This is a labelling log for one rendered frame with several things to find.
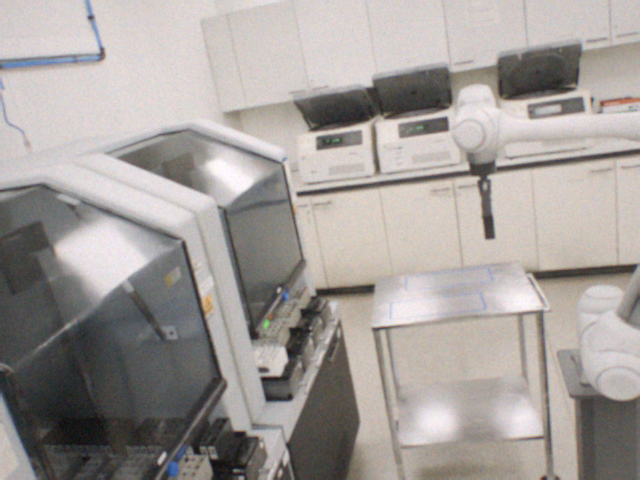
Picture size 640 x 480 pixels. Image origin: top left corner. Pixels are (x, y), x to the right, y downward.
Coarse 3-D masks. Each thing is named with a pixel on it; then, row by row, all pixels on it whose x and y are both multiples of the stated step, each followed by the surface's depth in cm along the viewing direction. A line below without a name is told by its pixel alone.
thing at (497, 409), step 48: (384, 288) 230; (432, 288) 222; (480, 288) 214; (528, 288) 207; (384, 384) 208; (432, 384) 253; (480, 384) 246; (528, 384) 247; (432, 432) 222; (480, 432) 217; (528, 432) 212
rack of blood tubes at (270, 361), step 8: (256, 352) 189; (264, 352) 188; (272, 352) 188; (280, 352) 186; (256, 360) 184; (264, 360) 183; (272, 360) 182; (280, 360) 183; (264, 368) 189; (272, 368) 181; (280, 368) 183
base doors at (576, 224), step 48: (384, 192) 396; (432, 192) 387; (528, 192) 374; (576, 192) 367; (624, 192) 360; (336, 240) 416; (384, 240) 408; (432, 240) 399; (480, 240) 392; (528, 240) 384; (576, 240) 377; (624, 240) 369
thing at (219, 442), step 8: (224, 424) 150; (216, 432) 148; (224, 432) 149; (232, 432) 154; (216, 440) 145; (224, 440) 149; (208, 448) 144; (216, 448) 144; (224, 448) 148; (216, 456) 144
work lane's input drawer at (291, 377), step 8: (288, 360) 190; (296, 360) 189; (288, 368) 185; (296, 368) 186; (280, 376) 181; (288, 376) 180; (296, 376) 186; (304, 376) 193; (312, 376) 189; (264, 384) 182; (272, 384) 181; (280, 384) 180; (288, 384) 180; (296, 384) 185; (304, 384) 186; (264, 392) 183; (272, 392) 182; (280, 392) 181; (288, 392) 181; (296, 392) 184; (304, 392) 181
